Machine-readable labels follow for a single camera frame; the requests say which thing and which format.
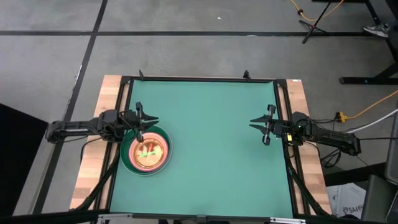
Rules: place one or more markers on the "grey chair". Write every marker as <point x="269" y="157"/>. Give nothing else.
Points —
<point x="379" y="196"/>

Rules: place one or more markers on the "black table clamp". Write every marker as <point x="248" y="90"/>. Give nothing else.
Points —
<point x="141" y="75"/>
<point x="247" y="75"/>

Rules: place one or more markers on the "black desk frame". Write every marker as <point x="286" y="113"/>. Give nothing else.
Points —
<point x="367" y="80"/>

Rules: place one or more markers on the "dark green plastic plate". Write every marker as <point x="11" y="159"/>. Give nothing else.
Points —
<point x="124" y="155"/>

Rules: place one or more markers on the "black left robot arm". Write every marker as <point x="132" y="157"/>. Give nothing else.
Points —
<point x="77" y="126"/>

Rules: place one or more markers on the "black metal rig frame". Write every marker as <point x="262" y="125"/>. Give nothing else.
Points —
<point x="186" y="79"/>

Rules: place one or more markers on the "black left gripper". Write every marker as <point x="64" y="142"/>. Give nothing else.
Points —
<point x="138" y="123"/>

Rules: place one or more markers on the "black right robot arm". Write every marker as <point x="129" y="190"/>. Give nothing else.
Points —
<point x="329" y="138"/>

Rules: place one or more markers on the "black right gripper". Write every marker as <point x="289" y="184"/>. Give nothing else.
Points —
<point x="273" y="129"/>

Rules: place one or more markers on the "silver metal bracket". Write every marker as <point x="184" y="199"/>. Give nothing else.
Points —
<point x="287" y="220"/>
<point x="115" y="216"/>

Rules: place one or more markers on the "large clear green plate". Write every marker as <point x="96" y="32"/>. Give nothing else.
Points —
<point x="155" y="175"/>

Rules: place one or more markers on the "clear red plate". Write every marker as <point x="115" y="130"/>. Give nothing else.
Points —
<point x="157" y="163"/>

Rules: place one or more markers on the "black panel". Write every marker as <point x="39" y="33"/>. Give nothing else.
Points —
<point x="18" y="155"/>

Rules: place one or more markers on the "green table mat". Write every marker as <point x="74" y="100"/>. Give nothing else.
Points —
<point x="217" y="155"/>

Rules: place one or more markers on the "person's shoe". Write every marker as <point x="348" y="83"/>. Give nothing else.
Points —
<point x="377" y="30"/>

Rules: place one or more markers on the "black tripod stand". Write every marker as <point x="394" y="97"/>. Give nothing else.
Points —
<point x="311" y="29"/>

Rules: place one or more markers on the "white cardboard box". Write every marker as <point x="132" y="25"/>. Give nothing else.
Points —
<point x="345" y="199"/>

